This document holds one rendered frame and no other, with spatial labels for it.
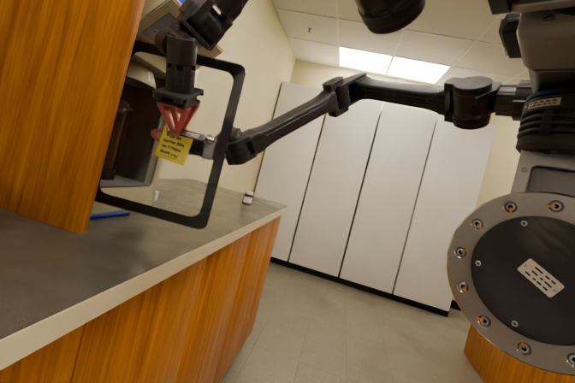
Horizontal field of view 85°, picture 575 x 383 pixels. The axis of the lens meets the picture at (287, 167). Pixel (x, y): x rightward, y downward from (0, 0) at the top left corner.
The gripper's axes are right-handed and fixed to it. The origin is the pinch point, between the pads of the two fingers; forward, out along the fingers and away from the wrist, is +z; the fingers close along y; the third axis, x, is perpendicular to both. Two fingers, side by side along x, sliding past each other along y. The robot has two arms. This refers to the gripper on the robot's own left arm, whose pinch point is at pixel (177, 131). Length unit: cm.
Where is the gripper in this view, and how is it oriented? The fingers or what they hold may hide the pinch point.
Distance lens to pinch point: 74.3
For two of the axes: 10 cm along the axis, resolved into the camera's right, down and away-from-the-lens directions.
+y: -1.8, 3.9, -9.0
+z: -2.0, 8.9, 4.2
